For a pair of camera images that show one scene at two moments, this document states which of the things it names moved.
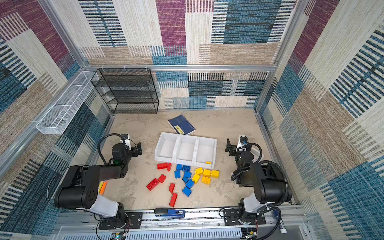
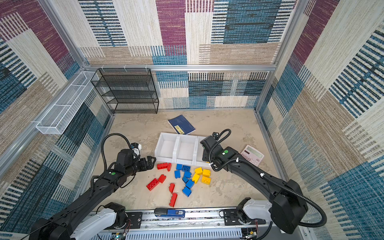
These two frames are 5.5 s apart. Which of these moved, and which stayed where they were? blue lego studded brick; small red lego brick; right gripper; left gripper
Moved: left gripper; right gripper
Stayed: small red lego brick; blue lego studded brick
